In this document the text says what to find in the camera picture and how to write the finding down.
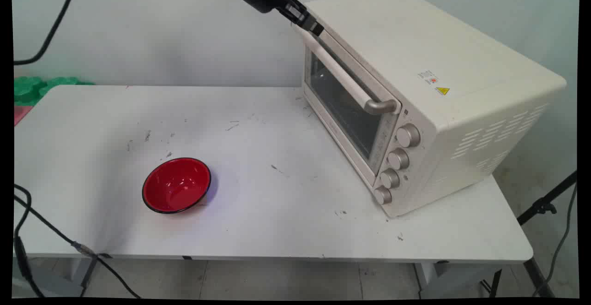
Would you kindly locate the white toaster oven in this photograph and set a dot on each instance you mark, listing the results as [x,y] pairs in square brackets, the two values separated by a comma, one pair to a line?
[415,97]

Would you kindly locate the red bowl black rim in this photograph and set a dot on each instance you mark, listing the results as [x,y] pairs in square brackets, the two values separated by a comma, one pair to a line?
[176,186]

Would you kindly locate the black tripod stand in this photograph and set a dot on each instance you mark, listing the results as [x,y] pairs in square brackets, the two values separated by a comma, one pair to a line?
[535,236]

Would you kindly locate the pink flat object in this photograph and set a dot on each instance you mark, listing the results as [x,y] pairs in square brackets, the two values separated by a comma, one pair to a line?
[21,113]

